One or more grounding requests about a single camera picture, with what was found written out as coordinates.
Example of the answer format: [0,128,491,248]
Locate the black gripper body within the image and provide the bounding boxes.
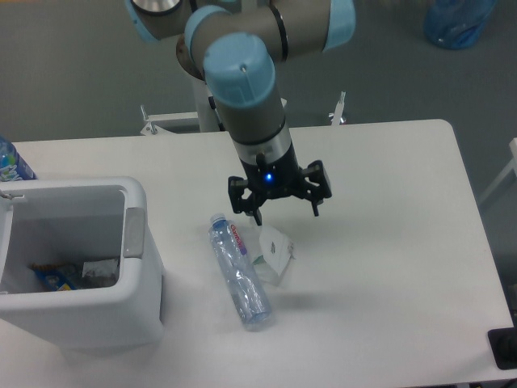
[240,144,308,200]

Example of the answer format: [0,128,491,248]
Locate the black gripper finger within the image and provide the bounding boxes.
[301,160,332,217]
[228,176,263,226]

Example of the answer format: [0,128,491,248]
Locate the white paper packet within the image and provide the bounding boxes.
[245,219,294,287]

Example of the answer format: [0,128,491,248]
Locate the clear plastic water bottle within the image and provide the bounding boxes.
[208,213,271,331]

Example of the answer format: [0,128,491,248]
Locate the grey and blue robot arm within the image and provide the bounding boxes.
[126,1,356,221]

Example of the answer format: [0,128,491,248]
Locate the white trash can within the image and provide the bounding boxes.
[1,177,164,348]

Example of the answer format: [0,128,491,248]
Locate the metal levelling foot right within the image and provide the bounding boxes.
[328,91,347,126]

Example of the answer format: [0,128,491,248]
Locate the grey crumpled wrapper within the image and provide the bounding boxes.
[82,258,119,278]

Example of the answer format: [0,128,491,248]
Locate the blue plastic bag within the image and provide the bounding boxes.
[422,0,498,50]

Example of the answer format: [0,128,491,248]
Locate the blue snack wrapper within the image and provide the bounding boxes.
[30,264,78,291]

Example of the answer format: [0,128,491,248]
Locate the blue labelled bottle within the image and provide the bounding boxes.
[1,137,37,182]

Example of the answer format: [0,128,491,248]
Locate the black device at table edge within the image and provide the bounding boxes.
[488,327,516,370]

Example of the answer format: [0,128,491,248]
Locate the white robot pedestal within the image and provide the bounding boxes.
[174,34,233,133]

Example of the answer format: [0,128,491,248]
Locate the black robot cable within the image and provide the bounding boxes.
[208,95,226,133]

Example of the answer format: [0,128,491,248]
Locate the white base bracket left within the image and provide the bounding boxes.
[140,104,200,136]

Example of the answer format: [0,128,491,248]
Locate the white frame at right edge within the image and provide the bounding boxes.
[477,138,516,209]

